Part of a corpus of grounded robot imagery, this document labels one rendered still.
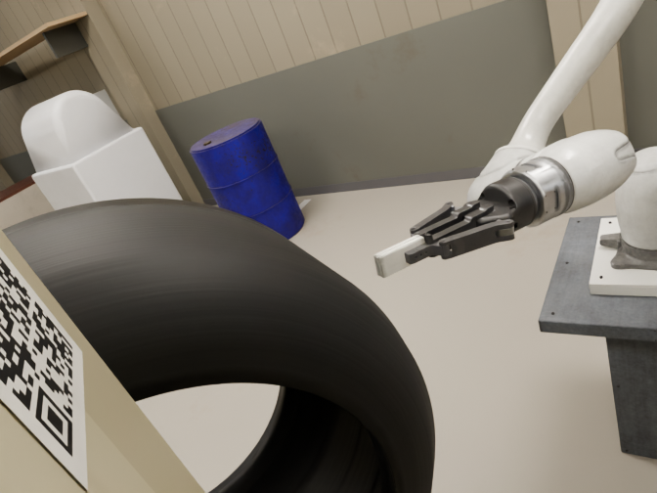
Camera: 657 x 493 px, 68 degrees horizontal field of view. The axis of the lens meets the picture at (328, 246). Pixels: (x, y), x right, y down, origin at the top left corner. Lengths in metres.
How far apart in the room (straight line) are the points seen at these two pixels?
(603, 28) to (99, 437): 0.94
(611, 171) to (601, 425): 1.30
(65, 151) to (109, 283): 4.04
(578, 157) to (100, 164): 3.99
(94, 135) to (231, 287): 4.17
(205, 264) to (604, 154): 0.60
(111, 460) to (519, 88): 3.33
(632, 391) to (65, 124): 4.00
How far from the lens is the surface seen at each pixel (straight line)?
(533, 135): 0.96
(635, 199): 1.33
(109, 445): 0.18
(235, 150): 3.57
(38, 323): 0.18
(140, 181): 4.60
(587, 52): 0.99
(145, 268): 0.37
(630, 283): 1.41
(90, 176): 4.37
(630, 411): 1.76
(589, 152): 0.79
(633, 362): 1.60
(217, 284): 0.37
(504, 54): 3.38
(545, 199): 0.72
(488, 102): 3.50
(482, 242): 0.65
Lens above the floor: 1.55
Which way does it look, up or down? 26 degrees down
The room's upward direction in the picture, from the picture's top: 23 degrees counter-clockwise
